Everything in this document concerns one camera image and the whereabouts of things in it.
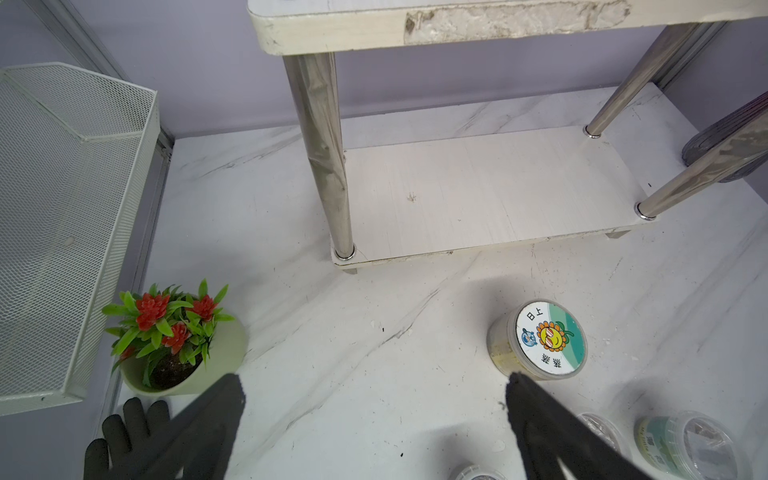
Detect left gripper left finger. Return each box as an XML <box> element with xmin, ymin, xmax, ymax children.
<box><xmin>104</xmin><ymin>374</ymin><xmax>245</xmax><ymax>479</ymax></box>

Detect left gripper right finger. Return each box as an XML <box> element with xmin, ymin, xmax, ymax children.
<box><xmin>505</xmin><ymin>373</ymin><xmax>648</xmax><ymax>479</ymax></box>

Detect seed jar sunflower lid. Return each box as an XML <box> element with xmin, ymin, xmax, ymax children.
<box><xmin>486</xmin><ymin>299</ymin><xmax>588</xmax><ymax>381</ymax></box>

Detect white two-tier shelf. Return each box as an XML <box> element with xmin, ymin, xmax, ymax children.
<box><xmin>248</xmin><ymin>1</ymin><xmax>767</xmax><ymax>271</ymax></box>

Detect small clear jar middle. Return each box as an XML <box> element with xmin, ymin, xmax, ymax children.
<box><xmin>577</xmin><ymin>412</ymin><xmax>632</xmax><ymax>460</ymax></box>

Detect small clear jar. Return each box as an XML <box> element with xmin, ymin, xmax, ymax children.
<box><xmin>577</xmin><ymin>412</ymin><xmax>632</xmax><ymax>460</ymax></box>
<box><xmin>448</xmin><ymin>463</ymin><xmax>506</xmax><ymax>480</ymax></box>
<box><xmin>634</xmin><ymin>411</ymin><xmax>753</xmax><ymax>480</ymax></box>

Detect black rubber glove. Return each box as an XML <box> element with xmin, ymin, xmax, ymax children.
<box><xmin>83</xmin><ymin>397</ymin><xmax>170</xmax><ymax>479</ymax></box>

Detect small clear jar left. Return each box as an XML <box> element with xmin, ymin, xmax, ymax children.
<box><xmin>448</xmin><ymin>463</ymin><xmax>506</xmax><ymax>480</ymax></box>

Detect small red flower pot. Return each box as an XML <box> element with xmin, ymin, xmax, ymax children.
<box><xmin>102</xmin><ymin>280</ymin><xmax>248</xmax><ymax>398</ymax></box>

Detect small clear jar right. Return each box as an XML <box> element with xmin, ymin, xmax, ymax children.
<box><xmin>634</xmin><ymin>411</ymin><xmax>753</xmax><ymax>480</ymax></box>

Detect white mesh wall rack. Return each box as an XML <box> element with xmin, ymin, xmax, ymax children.
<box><xmin>1</xmin><ymin>62</ymin><xmax>160</xmax><ymax>416</ymax></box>

